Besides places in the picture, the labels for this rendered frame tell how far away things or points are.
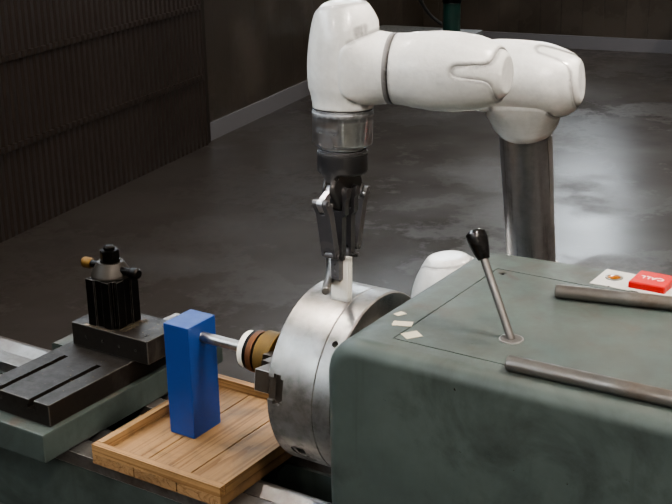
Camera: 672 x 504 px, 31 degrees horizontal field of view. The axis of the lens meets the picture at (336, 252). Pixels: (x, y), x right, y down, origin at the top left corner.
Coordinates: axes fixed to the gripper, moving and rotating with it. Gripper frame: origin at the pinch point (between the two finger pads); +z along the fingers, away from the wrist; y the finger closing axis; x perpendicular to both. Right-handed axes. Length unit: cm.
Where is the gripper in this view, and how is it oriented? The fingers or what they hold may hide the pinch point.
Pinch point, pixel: (341, 278)
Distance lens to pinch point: 182.8
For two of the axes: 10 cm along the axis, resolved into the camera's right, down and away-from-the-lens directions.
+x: 8.4, 1.6, -5.2
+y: -5.4, 2.3, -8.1
